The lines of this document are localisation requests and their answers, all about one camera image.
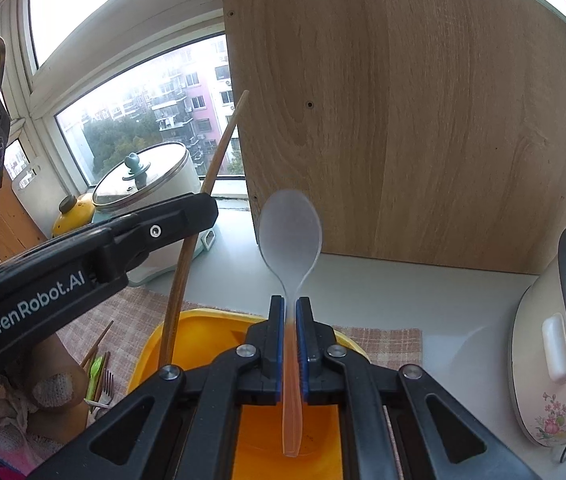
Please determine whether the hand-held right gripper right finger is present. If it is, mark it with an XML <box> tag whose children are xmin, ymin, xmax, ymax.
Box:
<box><xmin>295</xmin><ymin>296</ymin><xmax>539</xmax><ymax>480</ymax></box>

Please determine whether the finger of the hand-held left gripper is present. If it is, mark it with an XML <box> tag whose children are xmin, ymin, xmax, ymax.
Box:
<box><xmin>94</xmin><ymin>193</ymin><xmax>219</xmax><ymax>286</ymax></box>

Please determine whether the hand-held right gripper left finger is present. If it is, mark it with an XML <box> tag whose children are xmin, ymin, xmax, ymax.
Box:
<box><xmin>28</xmin><ymin>296</ymin><xmax>286</xmax><ymax>480</ymax></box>

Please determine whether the yellow plastic container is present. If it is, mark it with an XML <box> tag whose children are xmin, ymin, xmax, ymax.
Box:
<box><xmin>125</xmin><ymin>308</ymin><xmax>364</xmax><ymax>480</ymax></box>

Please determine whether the green plastic spoon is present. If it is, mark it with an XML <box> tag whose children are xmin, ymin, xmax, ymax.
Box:
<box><xmin>88</xmin><ymin>356</ymin><xmax>104</xmax><ymax>402</ymax></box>

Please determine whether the metal fork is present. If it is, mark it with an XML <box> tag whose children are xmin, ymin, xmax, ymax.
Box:
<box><xmin>87</xmin><ymin>370</ymin><xmax>116</xmax><ymax>412</ymax></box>

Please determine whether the translucent plastic spoon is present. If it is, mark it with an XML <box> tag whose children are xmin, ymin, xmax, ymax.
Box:
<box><xmin>257</xmin><ymin>189</ymin><xmax>324</xmax><ymax>458</ymax></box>

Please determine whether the person's left hand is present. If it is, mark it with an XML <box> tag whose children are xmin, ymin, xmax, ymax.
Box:
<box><xmin>27</xmin><ymin>332</ymin><xmax>90</xmax><ymax>445</ymax></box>

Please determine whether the white pot with steel lid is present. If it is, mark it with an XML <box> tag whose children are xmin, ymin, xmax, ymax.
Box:
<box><xmin>92</xmin><ymin>141</ymin><xmax>219</xmax><ymax>288</ymax></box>

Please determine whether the wooden board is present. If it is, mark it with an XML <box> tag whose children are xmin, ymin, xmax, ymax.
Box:
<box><xmin>0</xmin><ymin>182</ymin><xmax>48</xmax><ymax>263</ymax></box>

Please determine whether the checked woven placemat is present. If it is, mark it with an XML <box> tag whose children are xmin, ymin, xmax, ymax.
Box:
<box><xmin>48</xmin><ymin>285</ymin><xmax>424</xmax><ymax>480</ymax></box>

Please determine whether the white plastic cutting board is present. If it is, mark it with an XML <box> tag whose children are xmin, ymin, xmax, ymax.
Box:
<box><xmin>10</xmin><ymin>162</ymin><xmax>64</xmax><ymax>228</ymax></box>

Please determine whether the pink apartment building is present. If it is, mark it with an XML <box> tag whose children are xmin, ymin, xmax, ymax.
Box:
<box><xmin>188</xmin><ymin>40</ymin><xmax>238</xmax><ymax>161</ymax></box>

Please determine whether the pink garment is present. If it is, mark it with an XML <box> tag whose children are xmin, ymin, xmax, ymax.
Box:
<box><xmin>0</xmin><ymin>457</ymin><xmax>31</xmax><ymax>480</ymax></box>

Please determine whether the white floral rice cooker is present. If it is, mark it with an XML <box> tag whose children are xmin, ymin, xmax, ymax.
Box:
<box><xmin>510</xmin><ymin>224</ymin><xmax>566</xmax><ymax>448</ymax></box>

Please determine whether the wooden cabinet panel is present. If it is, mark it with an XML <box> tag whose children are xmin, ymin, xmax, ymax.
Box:
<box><xmin>219</xmin><ymin>0</ymin><xmax>566</xmax><ymax>277</ymax></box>

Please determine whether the white window frame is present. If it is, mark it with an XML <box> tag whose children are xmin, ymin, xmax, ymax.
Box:
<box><xmin>0</xmin><ymin>0</ymin><xmax>244</xmax><ymax>211</ymax></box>

